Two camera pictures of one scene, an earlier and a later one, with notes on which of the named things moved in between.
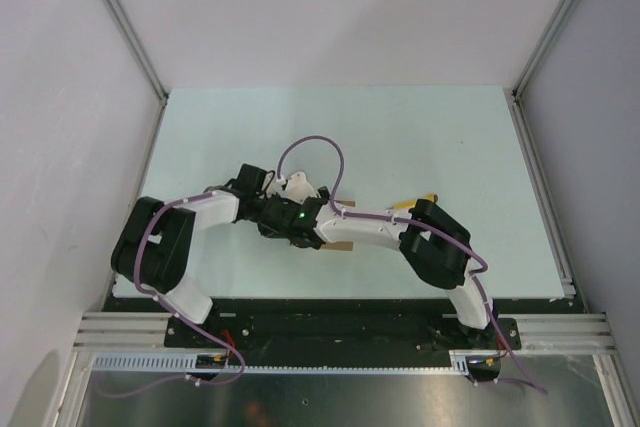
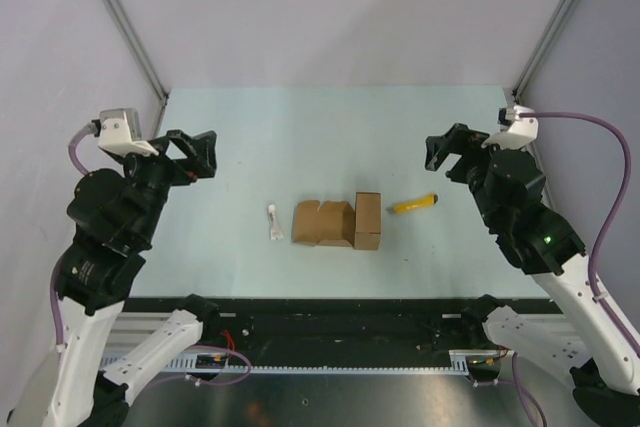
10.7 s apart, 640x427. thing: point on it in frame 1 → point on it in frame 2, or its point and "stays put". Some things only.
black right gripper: [324, 193] → [439, 148]
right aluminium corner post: [557, 15] stays put
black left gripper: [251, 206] → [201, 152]
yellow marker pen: [432, 198] stays put
